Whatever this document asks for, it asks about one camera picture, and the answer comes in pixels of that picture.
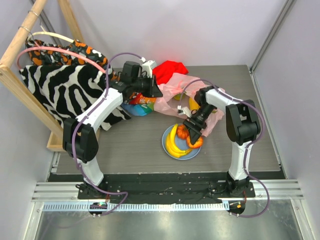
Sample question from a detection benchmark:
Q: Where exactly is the pink hose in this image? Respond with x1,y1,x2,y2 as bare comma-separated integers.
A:
16,46,107,75

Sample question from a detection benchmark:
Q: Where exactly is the pink plastic bag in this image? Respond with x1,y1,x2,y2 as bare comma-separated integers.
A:
153,72,225,138

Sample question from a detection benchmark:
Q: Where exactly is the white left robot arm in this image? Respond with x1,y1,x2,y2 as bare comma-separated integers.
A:
62,60,163,200

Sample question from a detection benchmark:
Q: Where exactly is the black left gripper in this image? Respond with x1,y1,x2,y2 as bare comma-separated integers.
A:
131,74,163,99

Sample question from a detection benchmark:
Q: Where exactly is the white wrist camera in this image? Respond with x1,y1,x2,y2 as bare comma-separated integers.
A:
177,105,192,118
141,60,157,78

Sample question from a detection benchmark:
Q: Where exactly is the orange black patterned cloth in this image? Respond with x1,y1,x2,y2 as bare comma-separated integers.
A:
25,39,119,81

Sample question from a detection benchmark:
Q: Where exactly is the zebra pattern cloth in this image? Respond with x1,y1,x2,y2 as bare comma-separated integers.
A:
19,64,132,131

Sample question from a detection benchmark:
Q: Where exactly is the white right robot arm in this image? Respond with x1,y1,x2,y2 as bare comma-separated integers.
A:
183,86,261,198

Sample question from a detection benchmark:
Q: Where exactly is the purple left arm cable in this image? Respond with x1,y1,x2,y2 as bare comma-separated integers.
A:
71,51,146,217

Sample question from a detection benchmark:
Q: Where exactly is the orange fake pumpkin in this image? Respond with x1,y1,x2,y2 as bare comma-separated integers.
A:
176,124,189,140

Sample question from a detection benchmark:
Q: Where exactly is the colourful rainbow pouch bag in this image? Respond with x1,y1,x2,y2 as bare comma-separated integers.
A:
121,92,156,117

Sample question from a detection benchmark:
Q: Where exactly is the yellow fake lemon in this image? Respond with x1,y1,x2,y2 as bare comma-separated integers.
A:
188,97,200,111

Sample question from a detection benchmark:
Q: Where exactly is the yellow fake banana bunch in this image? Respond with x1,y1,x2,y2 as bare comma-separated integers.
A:
165,124,192,159

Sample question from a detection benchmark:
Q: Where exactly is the red cloth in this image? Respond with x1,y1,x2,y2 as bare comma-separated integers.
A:
152,60,189,85

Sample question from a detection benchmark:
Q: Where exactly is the cream hose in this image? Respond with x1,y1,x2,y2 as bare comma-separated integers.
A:
26,31,76,44

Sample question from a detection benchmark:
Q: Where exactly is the green fake apple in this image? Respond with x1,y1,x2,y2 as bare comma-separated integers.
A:
173,93,185,101

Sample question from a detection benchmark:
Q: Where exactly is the blue plastic plate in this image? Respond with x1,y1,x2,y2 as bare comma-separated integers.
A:
161,124,202,161

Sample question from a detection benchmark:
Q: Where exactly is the wooden rack frame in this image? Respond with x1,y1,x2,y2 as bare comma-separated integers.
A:
0,0,83,152

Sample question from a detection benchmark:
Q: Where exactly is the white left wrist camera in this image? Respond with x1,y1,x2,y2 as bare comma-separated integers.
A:
141,60,157,78

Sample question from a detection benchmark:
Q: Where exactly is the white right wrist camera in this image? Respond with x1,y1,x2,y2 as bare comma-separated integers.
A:
177,105,192,118

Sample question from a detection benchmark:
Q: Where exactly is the aluminium rail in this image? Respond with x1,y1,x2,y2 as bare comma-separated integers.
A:
31,180,304,215

